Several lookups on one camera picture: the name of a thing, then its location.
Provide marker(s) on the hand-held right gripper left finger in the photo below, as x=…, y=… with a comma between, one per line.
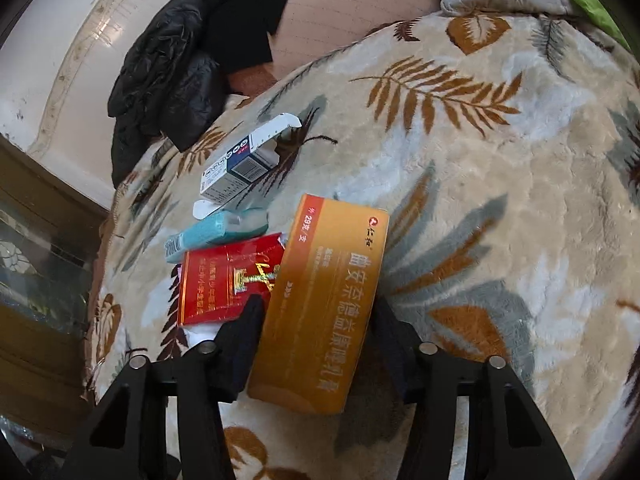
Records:
x=245, y=340

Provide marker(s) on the golden long carton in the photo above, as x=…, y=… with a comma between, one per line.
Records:
x=325, y=300

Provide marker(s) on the red cigarette pack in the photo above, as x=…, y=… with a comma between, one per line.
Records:
x=220, y=280

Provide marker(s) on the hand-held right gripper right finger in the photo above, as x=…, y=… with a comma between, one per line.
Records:
x=400, y=360

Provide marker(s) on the white blue carton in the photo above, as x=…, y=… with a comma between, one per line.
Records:
x=235, y=170

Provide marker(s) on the teal small box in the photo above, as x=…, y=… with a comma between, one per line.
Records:
x=215, y=230

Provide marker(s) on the black puffer jacket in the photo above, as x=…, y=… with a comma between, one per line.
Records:
x=165, y=70

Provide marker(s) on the pink brown sofa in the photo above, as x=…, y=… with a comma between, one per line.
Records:
x=350, y=10

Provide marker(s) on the green blanket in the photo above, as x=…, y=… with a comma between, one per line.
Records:
x=590, y=5

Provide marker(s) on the black cloth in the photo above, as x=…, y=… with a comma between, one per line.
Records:
x=245, y=15

